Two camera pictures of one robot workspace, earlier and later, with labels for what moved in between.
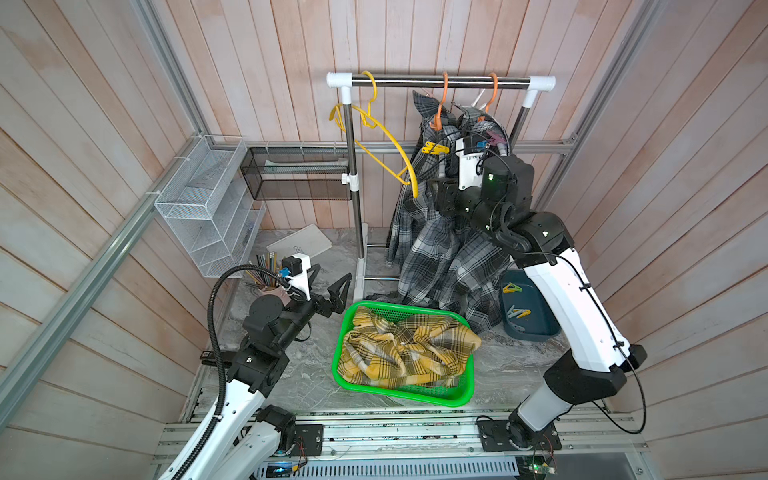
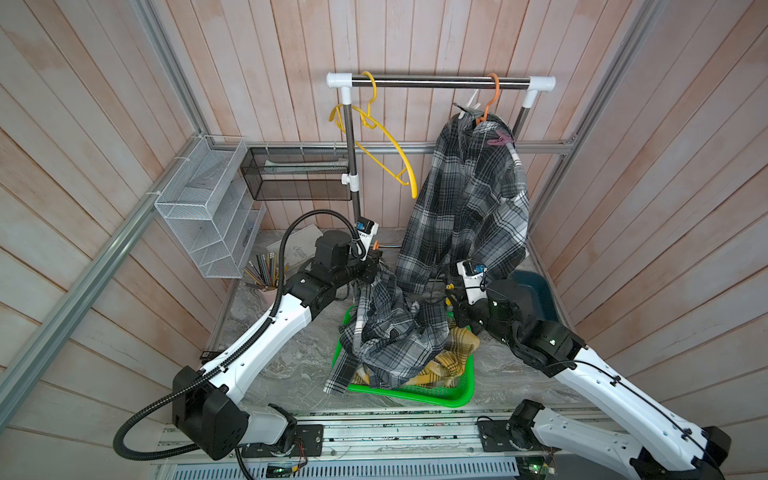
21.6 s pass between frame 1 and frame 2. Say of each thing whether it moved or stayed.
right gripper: moved
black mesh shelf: stayed
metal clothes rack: stayed
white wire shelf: stayed
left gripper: moved
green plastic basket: stayed
